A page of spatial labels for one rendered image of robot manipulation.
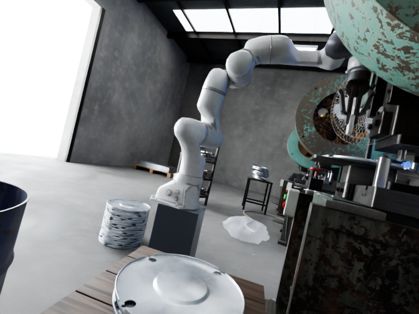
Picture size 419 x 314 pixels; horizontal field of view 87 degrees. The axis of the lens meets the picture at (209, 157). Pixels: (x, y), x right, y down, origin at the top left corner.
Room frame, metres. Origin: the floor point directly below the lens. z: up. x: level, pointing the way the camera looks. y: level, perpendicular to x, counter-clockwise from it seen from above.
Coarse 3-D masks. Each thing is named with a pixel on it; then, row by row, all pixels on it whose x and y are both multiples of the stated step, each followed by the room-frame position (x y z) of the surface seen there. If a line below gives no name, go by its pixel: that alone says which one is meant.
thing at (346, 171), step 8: (312, 160) 0.90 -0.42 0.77; (320, 160) 0.84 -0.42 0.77; (328, 160) 0.78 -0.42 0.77; (336, 160) 0.77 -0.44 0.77; (344, 160) 0.77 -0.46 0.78; (344, 168) 0.84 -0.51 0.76; (352, 168) 0.77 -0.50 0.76; (360, 168) 0.77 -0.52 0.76; (368, 168) 0.75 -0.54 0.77; (344, 176) 0.81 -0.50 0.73; (352, 176) 0.77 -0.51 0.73; (360, 176) 0.76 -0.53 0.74; (368, 176) 0.76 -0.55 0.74; (344, 184) 0.79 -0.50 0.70; (352, 184) 0.77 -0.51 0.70; (360, 184) 0.76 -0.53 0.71; (368, 184) 0.75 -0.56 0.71; (344, 192) 0.78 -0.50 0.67; (352, 192) 0.77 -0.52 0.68
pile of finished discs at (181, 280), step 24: (144, 264) 0.56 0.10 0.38; (168, 264) 0.59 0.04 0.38; (192, 264) 0.62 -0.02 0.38; (120, 288) 0.45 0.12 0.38; (144, 288) 0.47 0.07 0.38; (168, 288) 0.48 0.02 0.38; (192, 288) 0.50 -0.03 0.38; (216, 288) 0.53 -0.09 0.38; (120, 312) 0.41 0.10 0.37; (144, 312) 0.40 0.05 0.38; (168, 312) 0.42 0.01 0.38; (192, 312) 0.43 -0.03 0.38; (216, 312) 0.45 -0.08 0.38; (240, 312) 0.46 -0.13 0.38
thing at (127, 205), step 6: (108, 204) 1.44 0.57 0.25; (114, 204) 1.48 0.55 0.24; (120, 204) 1.50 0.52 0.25; (126, 204) 1.52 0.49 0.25; (132, 204) 1.56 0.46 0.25; (138, 204) 1.62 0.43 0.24; (144, 204) 1.65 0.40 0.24; (126, 210) 1.40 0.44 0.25; (132, 210) 1.45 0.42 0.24; (138, 210) 1.48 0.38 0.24
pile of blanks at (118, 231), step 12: (108, 216) 1.42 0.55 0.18; (120, 216) 1.40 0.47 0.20; (132, 216) 1.42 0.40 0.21; (144, 216) 1.51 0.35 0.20; (108, 228) 1.42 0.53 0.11; (120, 228) 1.40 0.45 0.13; (132, 228) 1.43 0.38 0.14; (144, 228) 1.52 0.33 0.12; (108, 240) 1.40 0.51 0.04; (120, 240) 1.41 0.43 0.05; (132, 240) 1.45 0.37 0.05
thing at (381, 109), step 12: (384, 108) 0.81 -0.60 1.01; (396, 108) 0.73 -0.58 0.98; (408, 108) 0.71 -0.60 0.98; (372, 120) 0.84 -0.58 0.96; (384, 120) 0.75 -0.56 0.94; (396, 120) 0.72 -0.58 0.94; (408, 120) 0.71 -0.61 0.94; (372, 132) 0.82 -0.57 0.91; (384, 132) 0.75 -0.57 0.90; (396, 132) 0.72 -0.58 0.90; (408, 132) 0.71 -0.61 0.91
